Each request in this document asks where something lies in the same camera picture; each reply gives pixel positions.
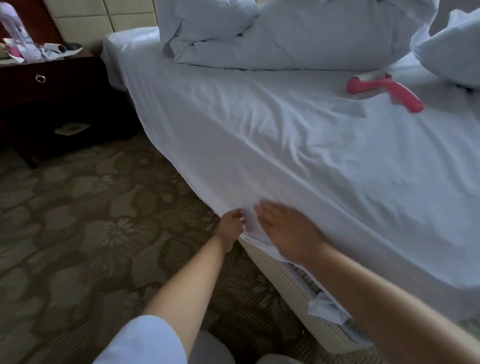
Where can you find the white paper under nightstand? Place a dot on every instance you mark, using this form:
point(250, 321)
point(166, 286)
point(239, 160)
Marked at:
point(71, 129)

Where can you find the person's right hand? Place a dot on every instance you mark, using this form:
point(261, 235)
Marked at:
point(289, 232)

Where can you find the person's left forearm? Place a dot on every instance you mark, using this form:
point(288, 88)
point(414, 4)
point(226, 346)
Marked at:
point(187, 292)

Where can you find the beige padded headboard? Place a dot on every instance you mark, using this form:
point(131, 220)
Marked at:
point(90, 15)

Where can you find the person's left hand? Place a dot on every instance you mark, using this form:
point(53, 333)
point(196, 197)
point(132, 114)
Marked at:
point(230, 227)

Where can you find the person's right forearm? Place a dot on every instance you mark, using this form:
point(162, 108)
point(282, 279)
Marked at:
point(390, 307)

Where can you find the dark wooden nightstand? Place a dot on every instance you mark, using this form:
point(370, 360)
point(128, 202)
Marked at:
point(52, 105)

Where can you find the white duvet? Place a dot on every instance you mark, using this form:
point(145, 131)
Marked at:
point(300, 34)

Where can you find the white pillow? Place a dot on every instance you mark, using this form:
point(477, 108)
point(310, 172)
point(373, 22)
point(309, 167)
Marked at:
point(454, 49)

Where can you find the pink lint roller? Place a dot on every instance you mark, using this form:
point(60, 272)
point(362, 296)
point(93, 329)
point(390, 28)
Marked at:
point(382, 86)

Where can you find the person's white shirt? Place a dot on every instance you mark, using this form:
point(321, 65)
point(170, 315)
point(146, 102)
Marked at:
point(142, 341)

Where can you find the white bed sheet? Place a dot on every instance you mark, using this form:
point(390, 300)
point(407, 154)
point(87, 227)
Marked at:
point(300, 150)

